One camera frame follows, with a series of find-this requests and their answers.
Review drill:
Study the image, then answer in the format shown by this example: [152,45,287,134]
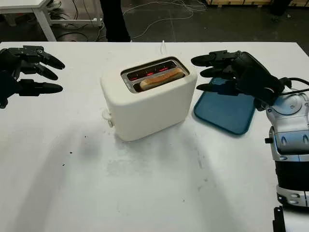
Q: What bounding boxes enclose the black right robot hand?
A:
[190,50,287,112]

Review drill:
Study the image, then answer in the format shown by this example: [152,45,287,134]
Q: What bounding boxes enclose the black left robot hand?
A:
[0,45,66,109]

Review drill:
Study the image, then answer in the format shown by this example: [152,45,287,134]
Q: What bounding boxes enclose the slice of toast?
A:
[140,67,183,91]

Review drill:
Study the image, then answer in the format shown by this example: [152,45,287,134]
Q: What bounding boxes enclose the cream two-slot toaster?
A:
[100,56,198,142]

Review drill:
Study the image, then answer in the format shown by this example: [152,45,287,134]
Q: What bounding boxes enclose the blue plastic tray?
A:
[193,76,256,138]

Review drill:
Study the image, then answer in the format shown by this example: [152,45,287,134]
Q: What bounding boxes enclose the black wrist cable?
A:
[277,76,309,95]

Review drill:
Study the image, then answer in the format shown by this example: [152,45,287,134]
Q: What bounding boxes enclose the white desk frame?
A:
[0,0,103,42]

